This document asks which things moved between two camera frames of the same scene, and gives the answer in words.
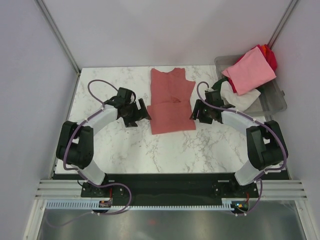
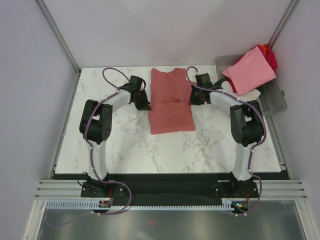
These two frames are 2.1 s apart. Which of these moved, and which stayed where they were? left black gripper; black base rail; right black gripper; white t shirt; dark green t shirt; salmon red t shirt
Moved: right black gripper; left black gripper
Stayed: salmon red t shirt; black base rail; dark green t shirt; white t shirt
